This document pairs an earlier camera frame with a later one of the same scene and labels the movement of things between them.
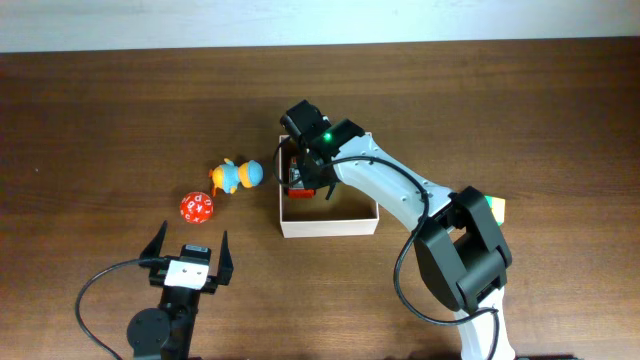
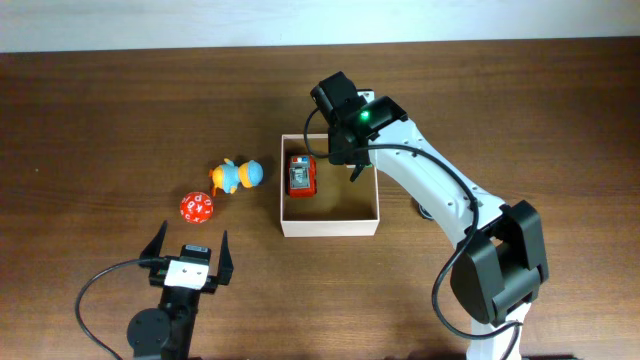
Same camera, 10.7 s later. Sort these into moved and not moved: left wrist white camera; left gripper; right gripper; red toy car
Moved: right gripper
Not moved: red toy car; left gripper; left wrist white camera
